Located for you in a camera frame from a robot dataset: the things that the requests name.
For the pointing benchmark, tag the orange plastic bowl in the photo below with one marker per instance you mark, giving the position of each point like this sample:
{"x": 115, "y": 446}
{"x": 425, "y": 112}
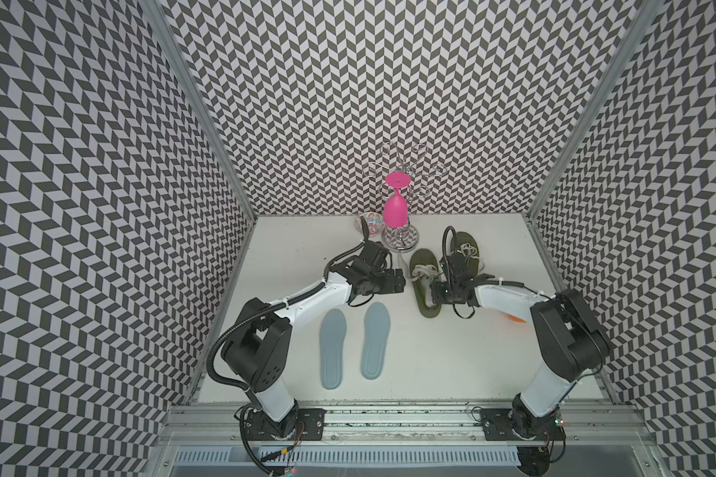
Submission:
{"x": 515, "y": 319}

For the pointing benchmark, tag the white slotted cable duct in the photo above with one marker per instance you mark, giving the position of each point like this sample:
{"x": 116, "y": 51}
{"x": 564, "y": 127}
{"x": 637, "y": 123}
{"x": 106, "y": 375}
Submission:
{"x": 355, "y": 456}

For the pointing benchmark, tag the olive green shoe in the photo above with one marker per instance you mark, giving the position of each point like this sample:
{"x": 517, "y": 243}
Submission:
{"x": 465, "y": 246}
{"x": 424, "y": 268}

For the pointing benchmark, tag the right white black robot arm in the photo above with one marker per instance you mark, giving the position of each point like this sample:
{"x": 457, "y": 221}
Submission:
{"x": 572, "y": 343}

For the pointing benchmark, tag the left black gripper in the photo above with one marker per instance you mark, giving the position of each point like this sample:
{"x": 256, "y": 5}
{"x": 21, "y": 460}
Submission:
{"x": 394, "y": 283}

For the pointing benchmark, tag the pink plastic wine glass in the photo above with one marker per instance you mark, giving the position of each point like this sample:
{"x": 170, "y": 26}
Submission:
{"x": 396, "y": 210}

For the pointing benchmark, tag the clear glass holder stand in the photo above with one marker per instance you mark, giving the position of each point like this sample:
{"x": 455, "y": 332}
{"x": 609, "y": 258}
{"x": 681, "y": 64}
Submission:
{"x": 426, "y": 225}

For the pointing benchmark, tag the colourful patterned small bowl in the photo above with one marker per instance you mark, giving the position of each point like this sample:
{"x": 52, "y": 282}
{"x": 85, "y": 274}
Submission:
{"x": 369, "y": 223}

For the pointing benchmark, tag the grey-blue insole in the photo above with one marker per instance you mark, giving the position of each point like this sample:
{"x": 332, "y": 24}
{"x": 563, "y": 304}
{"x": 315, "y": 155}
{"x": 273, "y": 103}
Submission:
{"x": 377, "y": 326}
{"x": 332, "y": 333}

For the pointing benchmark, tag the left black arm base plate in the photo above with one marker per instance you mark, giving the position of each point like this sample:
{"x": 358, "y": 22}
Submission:
{"x": 298, "y": 424}

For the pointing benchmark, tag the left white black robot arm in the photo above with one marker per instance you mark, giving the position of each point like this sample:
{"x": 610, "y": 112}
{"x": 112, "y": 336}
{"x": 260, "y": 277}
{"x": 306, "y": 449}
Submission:
{"x": 251, "y": 355}

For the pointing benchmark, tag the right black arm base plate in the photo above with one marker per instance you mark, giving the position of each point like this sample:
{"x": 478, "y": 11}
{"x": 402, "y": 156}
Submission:
{"x": 495, "y": 423}

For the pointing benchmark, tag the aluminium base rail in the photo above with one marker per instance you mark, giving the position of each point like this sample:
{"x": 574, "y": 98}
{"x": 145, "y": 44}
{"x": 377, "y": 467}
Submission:
{"x": 585, "y": 423}

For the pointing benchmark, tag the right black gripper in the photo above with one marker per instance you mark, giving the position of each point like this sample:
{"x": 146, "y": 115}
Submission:
{"x": 436, "y": 289}

